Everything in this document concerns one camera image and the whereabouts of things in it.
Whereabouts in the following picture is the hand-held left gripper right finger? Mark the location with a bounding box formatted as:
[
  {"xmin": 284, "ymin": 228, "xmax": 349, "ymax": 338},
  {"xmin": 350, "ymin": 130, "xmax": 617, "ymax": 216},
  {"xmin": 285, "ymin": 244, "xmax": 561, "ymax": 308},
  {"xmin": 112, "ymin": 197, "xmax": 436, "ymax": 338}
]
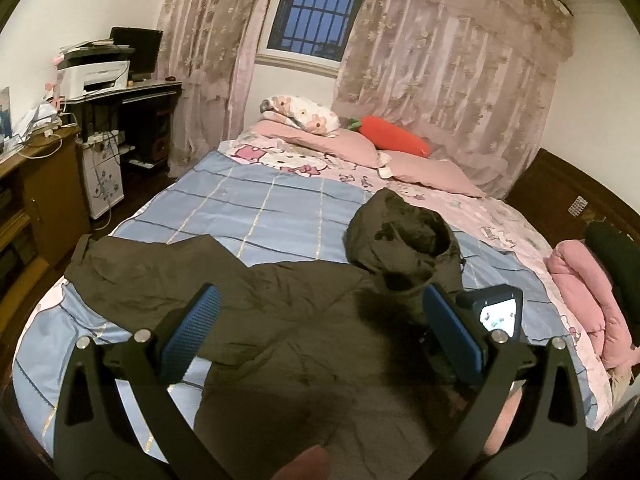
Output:
[{"xmin": 420, "ymin": 282, "xmax": 591, "ymax": 480}]

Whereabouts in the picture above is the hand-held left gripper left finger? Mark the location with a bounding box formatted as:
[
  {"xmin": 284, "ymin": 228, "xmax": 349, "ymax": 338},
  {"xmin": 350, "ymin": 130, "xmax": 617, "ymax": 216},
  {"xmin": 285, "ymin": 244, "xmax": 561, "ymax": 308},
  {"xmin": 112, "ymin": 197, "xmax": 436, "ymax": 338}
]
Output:
[{"xmin": 52, "ymin": 284, "xmax": 231, "ymax": 480}]

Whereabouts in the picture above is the olive green hooded jacket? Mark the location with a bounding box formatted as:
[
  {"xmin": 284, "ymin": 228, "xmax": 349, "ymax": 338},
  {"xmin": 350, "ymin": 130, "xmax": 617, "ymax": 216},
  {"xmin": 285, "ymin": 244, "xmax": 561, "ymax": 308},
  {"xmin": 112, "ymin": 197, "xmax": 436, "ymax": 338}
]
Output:
[{"xmin": 65, "ymin": 187, "xmax": 501, "ymax": 480}]

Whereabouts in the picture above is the person's left hand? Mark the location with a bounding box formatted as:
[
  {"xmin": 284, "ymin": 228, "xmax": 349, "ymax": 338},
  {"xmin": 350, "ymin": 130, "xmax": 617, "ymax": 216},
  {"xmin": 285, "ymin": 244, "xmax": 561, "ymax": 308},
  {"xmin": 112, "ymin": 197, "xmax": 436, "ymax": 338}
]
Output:
[{"xmin": 277, "ymin": 444, "xmax": 332, "ymax": 480}]

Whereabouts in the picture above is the folded pink quilt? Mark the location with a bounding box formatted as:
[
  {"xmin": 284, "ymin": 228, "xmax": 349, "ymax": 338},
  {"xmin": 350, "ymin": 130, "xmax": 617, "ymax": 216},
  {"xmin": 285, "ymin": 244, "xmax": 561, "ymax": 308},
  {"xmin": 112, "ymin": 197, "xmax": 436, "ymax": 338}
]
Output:
[{"xmin": 545, "ymin": 240, "xmax": 640, "ymax": 371}]

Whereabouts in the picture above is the dark green cloth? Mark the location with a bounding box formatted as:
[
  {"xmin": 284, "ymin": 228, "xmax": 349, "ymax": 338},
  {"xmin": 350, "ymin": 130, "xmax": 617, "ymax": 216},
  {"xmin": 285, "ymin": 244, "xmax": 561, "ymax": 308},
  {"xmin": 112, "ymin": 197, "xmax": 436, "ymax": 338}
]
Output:
[{"xmin": 585, "ymin": 222, "xmax": 640, "ymax": 351}]

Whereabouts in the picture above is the dark wooden headboard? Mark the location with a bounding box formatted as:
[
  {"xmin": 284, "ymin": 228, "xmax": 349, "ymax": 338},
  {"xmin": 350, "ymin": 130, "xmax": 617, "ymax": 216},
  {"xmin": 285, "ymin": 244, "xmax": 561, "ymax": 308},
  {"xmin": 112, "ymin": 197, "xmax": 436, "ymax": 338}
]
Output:
[{"xmin": 505, "ymin": 147, "xmax": 640, "ymax": 271}]

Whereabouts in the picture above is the blue checked bedspread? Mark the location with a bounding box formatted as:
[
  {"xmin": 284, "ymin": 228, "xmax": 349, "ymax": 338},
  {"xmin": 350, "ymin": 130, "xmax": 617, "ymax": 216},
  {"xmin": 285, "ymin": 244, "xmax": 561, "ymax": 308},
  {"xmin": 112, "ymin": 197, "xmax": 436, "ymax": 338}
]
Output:
[{"xmin": 12, "ymin": 152, "xmax": 601, "ymax": 461}]

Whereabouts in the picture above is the pink pillow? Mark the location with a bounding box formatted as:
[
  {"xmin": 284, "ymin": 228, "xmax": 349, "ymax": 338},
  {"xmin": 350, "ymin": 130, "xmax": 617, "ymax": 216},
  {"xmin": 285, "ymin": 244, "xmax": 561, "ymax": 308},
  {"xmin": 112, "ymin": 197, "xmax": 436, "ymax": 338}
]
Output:
[
  {"xmin": 380, "ymin": 150, "xmax": 486, "ymax": 198},
  {"xmin": 250, "ymin": 120, "xmax": 383, "ymax": 168}
]

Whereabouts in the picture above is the wooden speaker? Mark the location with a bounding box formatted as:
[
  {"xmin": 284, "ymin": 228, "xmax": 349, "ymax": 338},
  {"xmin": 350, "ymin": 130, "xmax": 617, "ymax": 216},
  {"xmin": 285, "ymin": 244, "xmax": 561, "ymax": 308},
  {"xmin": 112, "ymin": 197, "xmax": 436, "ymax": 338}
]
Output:
[{"xmin": 150, "ymin": 105, "xmax": 173, "ymax": 161}]

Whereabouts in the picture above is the brown wooden cabinet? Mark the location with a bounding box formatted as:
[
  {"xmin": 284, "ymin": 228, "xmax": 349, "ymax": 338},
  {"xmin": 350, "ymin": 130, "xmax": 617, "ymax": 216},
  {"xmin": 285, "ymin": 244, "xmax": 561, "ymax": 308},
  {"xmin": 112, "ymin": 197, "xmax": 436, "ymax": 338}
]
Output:
[{"xmin": 0, "ymin": 125, "xmax": 93, "ymax": 301}]

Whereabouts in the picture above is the pink cartoon print bed sheet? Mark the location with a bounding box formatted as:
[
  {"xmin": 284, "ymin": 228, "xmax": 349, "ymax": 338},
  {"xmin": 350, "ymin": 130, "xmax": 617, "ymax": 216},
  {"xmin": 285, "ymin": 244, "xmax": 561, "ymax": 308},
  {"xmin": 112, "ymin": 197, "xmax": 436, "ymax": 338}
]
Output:
[{"xmin": 12, "ymin": 132, "xmax": 618, "ymax": 441}]

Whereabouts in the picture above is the orange carrot plush toy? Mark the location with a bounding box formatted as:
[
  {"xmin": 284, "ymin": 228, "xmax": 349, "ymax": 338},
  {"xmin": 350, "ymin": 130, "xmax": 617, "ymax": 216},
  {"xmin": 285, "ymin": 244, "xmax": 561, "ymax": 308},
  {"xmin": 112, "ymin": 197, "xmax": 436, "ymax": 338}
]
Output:
[{"xmin": 347, "ymin": 115, "xmax": 432, "ymax": 158}]

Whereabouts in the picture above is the black computer desk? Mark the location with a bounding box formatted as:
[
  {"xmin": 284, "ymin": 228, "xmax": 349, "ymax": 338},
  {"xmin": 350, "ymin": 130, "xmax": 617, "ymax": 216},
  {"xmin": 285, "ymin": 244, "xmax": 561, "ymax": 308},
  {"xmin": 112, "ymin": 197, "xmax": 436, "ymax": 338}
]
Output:
[{"xmin": 62, "ymin": 79, "xmax": 183, "ymax": 176}]

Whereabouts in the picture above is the white floral pillow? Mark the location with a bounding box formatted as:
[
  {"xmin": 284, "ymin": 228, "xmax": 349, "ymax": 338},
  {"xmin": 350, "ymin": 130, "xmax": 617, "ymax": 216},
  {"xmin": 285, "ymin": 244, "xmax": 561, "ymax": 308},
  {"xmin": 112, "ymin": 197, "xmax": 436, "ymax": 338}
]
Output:
[{"xmin": 259, "ymin": 95, "xmax": 341, "ymax": 138}]

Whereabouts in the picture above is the pink floral lace curtain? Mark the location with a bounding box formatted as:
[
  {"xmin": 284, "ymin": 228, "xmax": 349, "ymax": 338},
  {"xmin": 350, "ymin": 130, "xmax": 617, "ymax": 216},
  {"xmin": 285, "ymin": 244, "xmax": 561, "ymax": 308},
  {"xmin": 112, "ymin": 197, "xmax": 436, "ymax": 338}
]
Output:
[
  {"xmin": 332, "ymin": 0, "xmax": 576, "ymax": 201},
  {"xmin": 157, "ymin": 0, "xmax": 278, "ymax": 178}
]

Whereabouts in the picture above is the pile of white papers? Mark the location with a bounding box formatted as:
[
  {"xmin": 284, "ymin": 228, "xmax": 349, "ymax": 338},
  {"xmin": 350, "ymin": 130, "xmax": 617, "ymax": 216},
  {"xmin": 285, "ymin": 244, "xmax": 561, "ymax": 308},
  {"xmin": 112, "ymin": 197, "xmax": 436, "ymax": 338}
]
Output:
[{"xmin": 12, "ymin": 102, "xmax": 66, "ymax": 146}]

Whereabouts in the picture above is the white printer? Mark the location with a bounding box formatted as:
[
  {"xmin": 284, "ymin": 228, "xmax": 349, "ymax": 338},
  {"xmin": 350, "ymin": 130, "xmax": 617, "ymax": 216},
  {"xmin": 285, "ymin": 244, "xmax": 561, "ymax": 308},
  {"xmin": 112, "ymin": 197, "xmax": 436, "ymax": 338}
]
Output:
[{"xmin": 55, "ymin": 42, "xmax": 136, "ymax": 101}]

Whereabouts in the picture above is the black computer monitor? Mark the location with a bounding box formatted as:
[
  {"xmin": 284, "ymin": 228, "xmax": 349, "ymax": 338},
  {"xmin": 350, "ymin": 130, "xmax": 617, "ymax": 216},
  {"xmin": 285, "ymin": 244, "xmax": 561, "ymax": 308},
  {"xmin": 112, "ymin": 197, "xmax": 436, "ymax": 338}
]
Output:
[{"xmin": 109, "ymin": 27, "xmax": 163, "ymax": 81}]

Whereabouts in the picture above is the barred window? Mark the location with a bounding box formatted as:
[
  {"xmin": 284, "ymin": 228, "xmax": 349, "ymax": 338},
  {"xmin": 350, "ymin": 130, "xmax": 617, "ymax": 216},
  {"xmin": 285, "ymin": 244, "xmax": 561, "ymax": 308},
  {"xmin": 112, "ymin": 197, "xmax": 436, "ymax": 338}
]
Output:
[{"xmin": 255, "ymin": 0, "xmax": 376, "ymax": 78}]

